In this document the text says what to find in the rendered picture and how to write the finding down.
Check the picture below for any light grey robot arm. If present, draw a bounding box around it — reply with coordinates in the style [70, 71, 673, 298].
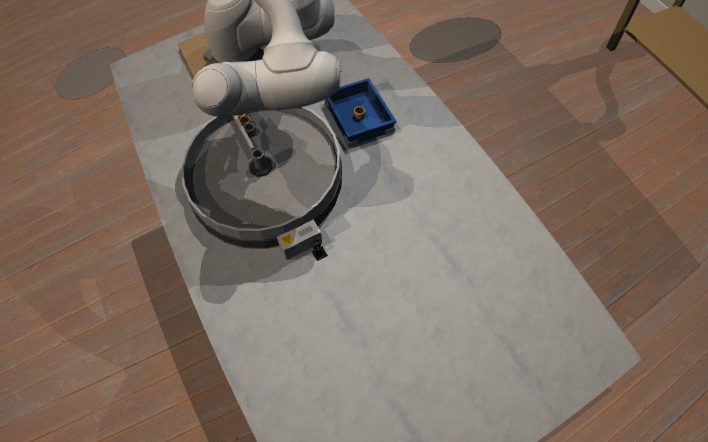
[191, 0, 341, 117]

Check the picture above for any blue crate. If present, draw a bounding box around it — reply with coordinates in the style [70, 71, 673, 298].
[324, 78, 396, 148]

